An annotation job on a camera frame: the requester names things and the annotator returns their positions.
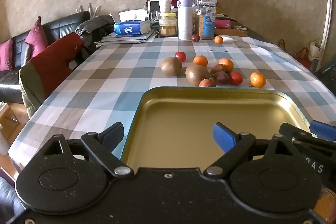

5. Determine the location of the brown wooden board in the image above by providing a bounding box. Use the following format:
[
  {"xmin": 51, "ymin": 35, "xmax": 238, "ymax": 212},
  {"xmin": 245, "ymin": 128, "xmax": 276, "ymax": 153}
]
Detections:
[{"xmin": 215, "ymin": 27, "xmax": 248, "ymax": 37}]

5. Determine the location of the red wooden chair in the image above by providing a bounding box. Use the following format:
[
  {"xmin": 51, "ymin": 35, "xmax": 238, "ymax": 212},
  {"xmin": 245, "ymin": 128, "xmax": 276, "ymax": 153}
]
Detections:
[{"xmin": 28, "ymin": 32, "xmax": 87, "ymax": 98}]

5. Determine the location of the black bag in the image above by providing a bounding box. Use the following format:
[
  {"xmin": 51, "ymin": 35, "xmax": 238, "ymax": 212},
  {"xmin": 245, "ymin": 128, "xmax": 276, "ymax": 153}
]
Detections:
[{"xmin": 314, "ymin": 57, "xmax": 336, "ymax": 88}]

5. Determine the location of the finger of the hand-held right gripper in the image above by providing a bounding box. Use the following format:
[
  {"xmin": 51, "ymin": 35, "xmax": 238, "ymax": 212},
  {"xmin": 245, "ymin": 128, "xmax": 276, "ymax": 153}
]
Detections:
[
  {"xmin": 309, "ymin": 120, "xmax": 336, "ymax": 143},
  {"xmin": 279, "ymin": 122, "xmax": 317, "ymax": 146}
]

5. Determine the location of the dark cover book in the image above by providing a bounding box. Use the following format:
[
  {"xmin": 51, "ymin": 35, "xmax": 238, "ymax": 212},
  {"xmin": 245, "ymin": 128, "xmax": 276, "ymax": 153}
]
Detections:
[{"xmin": 101, "ymin": 30, "xmax": 155, "ymax": 42}]

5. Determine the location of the white paper cup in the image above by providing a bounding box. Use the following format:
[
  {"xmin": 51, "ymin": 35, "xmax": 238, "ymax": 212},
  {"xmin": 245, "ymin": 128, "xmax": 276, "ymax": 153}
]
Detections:
[{"xmin": 160, "ymin": 0, "xmax": 172, "ymax": 14}]

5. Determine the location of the blue tissue pack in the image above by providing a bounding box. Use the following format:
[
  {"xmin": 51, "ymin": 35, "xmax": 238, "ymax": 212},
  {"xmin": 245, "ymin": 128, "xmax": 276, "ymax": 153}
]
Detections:
[{"xmin": 114, "ymin": 20, "xmax": 152, "ymax": 35}]

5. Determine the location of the magenta cushion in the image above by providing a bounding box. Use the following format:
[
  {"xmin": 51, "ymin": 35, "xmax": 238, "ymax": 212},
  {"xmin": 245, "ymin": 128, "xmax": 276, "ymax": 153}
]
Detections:
[
  {"xmin": 0, "ymin": 38, "xmax": 13, "ymax": 71},
  {"xmin": 25, "ymin": 16, "xmax": 49, "ymax": 58}
]

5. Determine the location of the grey jacket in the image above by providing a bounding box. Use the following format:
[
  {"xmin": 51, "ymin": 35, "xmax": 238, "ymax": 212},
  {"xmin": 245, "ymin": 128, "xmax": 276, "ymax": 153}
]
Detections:
[{"xmin": 75, "ymin": 15, "xmax": 115, "ymax": 47}]

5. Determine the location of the grey metal rack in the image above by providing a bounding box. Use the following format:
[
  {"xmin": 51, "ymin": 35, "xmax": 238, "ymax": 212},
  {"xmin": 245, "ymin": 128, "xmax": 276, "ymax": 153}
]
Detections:
[{"xmin": 78, "ymin": 4, "xmax": 102, "ymax": 17}]

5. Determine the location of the red paper bag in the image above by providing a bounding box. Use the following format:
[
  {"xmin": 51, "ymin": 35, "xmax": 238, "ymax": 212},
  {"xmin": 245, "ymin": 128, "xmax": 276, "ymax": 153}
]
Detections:
[{"xmin": 295, "ymin": 47, "xmax": 313, "ymax": 68}]

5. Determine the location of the white paper bag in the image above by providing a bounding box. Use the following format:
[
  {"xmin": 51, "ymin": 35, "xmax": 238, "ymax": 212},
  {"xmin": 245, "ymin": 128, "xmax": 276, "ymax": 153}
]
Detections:
[{"xmin": 309, "ymin": 42, "xmax": 324, "ymax": 60}]

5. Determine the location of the white thermos lilac lid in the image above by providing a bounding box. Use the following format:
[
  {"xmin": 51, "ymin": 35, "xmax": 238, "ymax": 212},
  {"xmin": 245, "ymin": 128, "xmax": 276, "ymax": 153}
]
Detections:
[{"xmin": 178, "ymin": 0, "xmax": 193, "ymax": 40}]

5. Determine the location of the black leather sofa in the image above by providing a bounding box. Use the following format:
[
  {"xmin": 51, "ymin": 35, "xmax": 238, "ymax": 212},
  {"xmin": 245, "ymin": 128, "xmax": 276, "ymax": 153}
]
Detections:
[{"xmin": 0, "ymin": 11, "xmax": 91, "ymax": 105}]

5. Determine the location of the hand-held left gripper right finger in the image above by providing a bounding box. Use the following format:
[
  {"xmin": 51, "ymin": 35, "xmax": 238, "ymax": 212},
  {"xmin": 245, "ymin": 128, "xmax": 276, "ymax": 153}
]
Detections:
[{"xmin": 204, "ymin": 123, "xmax": 296, "ymax": 178}]

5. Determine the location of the red peach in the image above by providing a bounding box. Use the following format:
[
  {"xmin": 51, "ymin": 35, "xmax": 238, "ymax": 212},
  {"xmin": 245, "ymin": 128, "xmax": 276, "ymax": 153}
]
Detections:
[{"xmin": 199, "ymin": 78, "xmax": 216, "ymax": 87}]

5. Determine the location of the checked tablecloth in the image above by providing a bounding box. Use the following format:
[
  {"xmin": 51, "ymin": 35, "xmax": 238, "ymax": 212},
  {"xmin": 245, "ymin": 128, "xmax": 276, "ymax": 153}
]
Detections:
[{"xmin": 8, "ymin": 34, "xmax": 336, "ymax": 172}]

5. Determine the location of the olive green cloth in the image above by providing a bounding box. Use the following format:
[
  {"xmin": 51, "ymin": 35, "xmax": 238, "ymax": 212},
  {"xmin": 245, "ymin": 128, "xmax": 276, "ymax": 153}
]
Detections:
[{"xmin": 19, "ymin": 63, "xmax": 46, "ymax": 118}]

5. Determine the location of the glass jar yellow lid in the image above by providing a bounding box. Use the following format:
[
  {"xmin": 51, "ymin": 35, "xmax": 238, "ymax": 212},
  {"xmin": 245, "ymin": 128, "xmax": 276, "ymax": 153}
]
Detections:
[{"xmin": 159, "ymin": 13, "xmax": 178, "ymax": 37}]

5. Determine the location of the brown kiwi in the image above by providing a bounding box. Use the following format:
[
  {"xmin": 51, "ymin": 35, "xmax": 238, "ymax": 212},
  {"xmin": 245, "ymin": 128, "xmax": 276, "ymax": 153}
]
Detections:
[
  {"xmin": 185, "ymin": 64, "xmax": 210, "ymax": 86},
  {"xmin": 161, "ymin": 56, "xmax": 182, "ymax": 76}
]

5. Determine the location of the clear canister blue label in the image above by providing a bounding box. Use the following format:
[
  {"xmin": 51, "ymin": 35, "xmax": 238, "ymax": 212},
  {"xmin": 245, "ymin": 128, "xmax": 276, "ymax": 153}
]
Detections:
[{"xmin": 195, "ymin": 0, "xmax": 217, "ymax": 40}]

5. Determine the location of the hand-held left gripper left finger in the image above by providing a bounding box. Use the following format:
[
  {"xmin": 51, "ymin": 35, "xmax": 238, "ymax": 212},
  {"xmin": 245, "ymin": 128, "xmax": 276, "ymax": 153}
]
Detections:
[{"xmin": 42, "ymin": 122, "xmax": 134, "ymax": 178}]

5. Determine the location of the pink pouch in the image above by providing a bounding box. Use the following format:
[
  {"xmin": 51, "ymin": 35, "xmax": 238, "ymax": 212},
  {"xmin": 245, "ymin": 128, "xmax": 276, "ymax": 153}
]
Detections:
[{"xmin": 215, "ymin": 19, "xmax": 232, "ymax": 29}]

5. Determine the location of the reddish brown plum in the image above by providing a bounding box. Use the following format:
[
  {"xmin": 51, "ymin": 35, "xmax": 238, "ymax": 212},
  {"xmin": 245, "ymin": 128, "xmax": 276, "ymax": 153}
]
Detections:
[{"xmin": 210, "ymin": 64, "xmax": 226, "ymax": 75}]

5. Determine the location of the white tissue box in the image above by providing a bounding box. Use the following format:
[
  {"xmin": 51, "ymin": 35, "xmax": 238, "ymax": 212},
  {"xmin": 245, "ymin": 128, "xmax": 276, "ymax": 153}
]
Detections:
[{"xmin": 118, "ymin": 9, "xmax": 147, "ymax": 22}]

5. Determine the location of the dark purple plum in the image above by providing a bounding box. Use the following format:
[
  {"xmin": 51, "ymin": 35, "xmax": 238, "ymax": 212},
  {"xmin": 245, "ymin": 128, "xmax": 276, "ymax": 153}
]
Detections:
[{"xmin": 212, "ymin": 71, "xmax": 230, "ymax": 86}]

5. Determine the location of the gold metal tray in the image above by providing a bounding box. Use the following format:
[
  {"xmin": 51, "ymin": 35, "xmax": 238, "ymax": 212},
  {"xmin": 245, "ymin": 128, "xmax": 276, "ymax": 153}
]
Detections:
[{"xmin": 121, "ymin": 86, "xmax": 318, "ymax": 169}]

